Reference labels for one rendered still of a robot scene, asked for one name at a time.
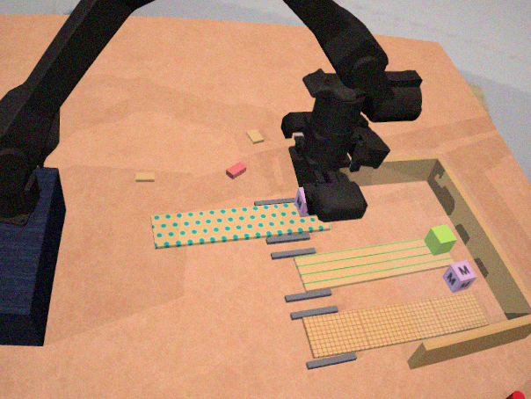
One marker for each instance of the beige strip with teal dots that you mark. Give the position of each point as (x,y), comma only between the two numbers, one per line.
(232,224)

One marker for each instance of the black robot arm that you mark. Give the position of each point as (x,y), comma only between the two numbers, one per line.
(30,113)

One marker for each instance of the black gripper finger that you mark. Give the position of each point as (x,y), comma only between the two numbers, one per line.
(303,175)
(308,190)

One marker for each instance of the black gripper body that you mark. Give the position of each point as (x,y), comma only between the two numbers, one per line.
(335,198)

